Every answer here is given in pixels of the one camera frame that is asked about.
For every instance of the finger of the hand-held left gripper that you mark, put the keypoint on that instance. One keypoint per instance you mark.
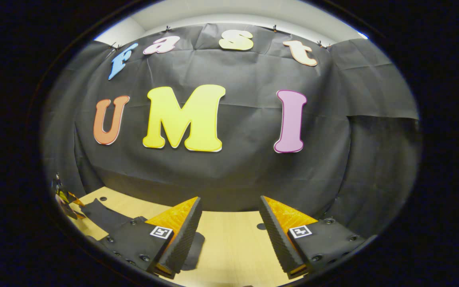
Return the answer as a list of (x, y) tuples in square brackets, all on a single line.
[(80, 216), (74, 199)]

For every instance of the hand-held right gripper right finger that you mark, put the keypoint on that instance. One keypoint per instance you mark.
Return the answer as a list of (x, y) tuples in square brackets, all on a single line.
[(277, 239)]

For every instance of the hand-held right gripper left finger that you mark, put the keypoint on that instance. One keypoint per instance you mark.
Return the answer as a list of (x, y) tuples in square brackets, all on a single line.
[(183, 239)]

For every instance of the dark jeans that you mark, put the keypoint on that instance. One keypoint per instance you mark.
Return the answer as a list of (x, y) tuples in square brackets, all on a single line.
[(106, 217)]

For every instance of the black backdrop cloth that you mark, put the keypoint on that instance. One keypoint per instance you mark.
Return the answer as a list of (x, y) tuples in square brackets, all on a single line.
[(233, 175)]

